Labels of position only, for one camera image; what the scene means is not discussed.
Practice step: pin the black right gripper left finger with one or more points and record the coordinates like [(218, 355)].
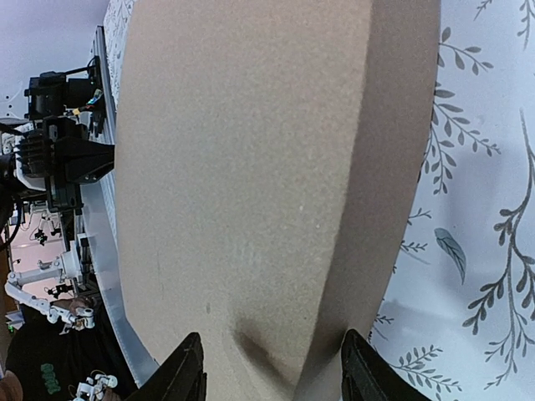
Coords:
[(181, 377)]

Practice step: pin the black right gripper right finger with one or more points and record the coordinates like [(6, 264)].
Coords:
[(366, 376)]

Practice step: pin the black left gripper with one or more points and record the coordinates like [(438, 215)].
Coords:
[(52, 159)]

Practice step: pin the brown cardboard box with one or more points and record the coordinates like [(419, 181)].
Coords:
[(267, 155)]

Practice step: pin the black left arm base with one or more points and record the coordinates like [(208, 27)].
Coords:
[(68, 94)]

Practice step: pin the floral patterned table mat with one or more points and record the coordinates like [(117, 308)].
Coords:
[(456, 321)]

